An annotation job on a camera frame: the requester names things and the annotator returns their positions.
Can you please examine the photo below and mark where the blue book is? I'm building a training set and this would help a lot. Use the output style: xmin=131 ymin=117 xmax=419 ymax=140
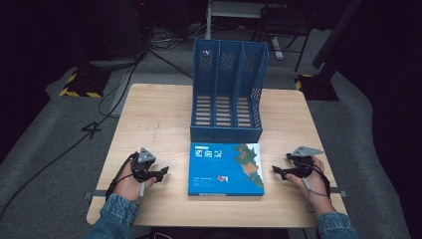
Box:
xmin=187 ymin=142 xmax=266 ymax=197

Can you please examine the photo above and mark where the black stand base hazard tape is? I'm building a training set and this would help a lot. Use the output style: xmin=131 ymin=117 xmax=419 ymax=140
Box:
xmin=59 ymin=66 xmax=110 ymax=100
xmin=294 ymin=73 xmax=340 ymax=102

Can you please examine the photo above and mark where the black floor cable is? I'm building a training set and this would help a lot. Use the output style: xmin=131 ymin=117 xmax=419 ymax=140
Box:
xmin=0 ymin=59 xmax=143 ymax=221

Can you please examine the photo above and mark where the grey metal table bracket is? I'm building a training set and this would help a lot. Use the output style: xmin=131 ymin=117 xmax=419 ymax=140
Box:
xmin=83 ymin=190 xmax=107 ymax=201
xmin=329 ymin=187 xmax=348 ymax=199

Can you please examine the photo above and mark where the black chair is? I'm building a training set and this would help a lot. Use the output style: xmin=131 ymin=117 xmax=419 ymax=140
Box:
xmin=252 ymin=0 xmax=319 ymax=73

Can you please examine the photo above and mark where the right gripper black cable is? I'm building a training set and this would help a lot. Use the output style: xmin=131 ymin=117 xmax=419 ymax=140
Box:
xmin=304 ymin=160 xmax=332 ymax=214

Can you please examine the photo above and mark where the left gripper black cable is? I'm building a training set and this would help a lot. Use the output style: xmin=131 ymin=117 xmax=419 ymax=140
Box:
xmin=105 ymin=151 xmax=140 ymax=202

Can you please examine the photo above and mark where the person's left hand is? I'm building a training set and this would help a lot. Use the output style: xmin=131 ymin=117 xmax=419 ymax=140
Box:
xmin=112 ymin=154 xmax=157 ymax=202

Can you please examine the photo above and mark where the white metal table frame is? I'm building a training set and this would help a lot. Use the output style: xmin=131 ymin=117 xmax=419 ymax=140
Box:
xmin=204 ymin=0 xmax=286 ymax=62

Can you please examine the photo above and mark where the blue plastic file rack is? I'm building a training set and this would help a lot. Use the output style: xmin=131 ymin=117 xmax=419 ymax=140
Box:
xmin=189 ymin=37 xmax=270 ymax=145

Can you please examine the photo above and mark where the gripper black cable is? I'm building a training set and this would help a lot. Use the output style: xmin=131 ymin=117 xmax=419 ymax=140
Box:
xmin=105 ymin=151 xmax=140 ymax=202
xmin=304 ymin=160 xmax=332 ymax=214

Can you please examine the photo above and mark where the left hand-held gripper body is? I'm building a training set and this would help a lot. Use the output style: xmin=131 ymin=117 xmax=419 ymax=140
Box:
xmin=130 ymin=146 xmax=162 ymax=183

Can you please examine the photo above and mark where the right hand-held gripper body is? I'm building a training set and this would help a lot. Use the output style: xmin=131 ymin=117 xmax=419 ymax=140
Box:
xmin=286 ymin=145 xmax=324 ymax=179

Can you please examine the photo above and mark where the person's right hand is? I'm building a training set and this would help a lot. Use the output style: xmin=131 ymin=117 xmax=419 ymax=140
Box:
xmin=286 ymin=155 xmax=336 ymax=217

